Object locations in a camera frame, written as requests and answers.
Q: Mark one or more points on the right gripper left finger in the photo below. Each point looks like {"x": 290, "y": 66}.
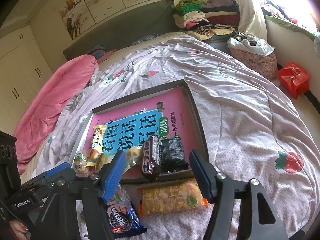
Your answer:
{"x": 58, "y": 217}

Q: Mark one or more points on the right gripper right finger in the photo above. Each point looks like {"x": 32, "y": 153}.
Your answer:
{"x": 258, "y": 217}

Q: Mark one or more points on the orange rice cracker packet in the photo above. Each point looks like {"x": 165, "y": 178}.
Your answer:
{"x": 175, "y": 197}

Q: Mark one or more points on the clear meat floss cake bag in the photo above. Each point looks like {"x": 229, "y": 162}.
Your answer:
{"x": 80, "y": 165}

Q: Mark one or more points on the dark chocolate bar wrapper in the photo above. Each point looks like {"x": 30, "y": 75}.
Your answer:
{"x": 151, "y": 163}

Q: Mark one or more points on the green egg yolk pastry packet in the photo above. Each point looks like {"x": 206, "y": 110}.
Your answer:
{"x": 102, "y": 160}

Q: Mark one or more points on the person's left hand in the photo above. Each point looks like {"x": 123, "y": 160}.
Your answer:
{"x": 19, "y": 230}

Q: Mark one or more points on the shallow dark cardboard box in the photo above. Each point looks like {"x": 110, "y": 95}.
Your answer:
{"x": 140, "y": 129}

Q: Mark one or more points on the black snack packet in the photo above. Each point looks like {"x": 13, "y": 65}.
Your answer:
{"x": 172, "y": 156}

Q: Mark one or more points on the strawberry print lilac quilt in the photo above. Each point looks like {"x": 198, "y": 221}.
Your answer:
{"x": 252, "y": 128}

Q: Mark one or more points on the blue cookie packet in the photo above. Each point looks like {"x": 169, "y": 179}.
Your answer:
{"x": 121, "y": 216}

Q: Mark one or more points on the yellow cartoon snack stick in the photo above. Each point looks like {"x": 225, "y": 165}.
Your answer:
{"x": 96, "y": 145}

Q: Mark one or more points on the pink and blue book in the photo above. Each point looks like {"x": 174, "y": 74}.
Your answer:
{"x": 145, "y": 124}

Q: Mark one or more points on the white wardrobe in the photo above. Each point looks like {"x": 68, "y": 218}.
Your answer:
{"x": 24, "y": 71}

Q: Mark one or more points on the floral fabric bag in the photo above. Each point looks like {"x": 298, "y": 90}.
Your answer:
{"x": 264, "y": 65}

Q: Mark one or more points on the red plastic bag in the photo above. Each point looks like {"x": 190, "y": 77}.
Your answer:
{"x": 294, "y": 78}

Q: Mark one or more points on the pink blanket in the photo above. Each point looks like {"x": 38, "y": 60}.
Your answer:
{"x": 40, "y": 118}

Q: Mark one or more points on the white plastic bag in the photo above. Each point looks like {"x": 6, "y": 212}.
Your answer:
{"x": 251, "y": 44}

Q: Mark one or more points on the pile of folded clothes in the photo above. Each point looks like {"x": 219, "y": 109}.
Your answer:
{"x": 212, "y": 20}

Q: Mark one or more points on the white curtain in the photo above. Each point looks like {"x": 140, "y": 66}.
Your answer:
{"x": 252, "y": 20}

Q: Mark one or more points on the dark grey headboard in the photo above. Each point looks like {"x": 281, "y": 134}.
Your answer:
{"x": 123, "y": 30}

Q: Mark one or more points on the wall painting panels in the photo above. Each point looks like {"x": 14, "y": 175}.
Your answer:
{"x": 105, "y": 5}

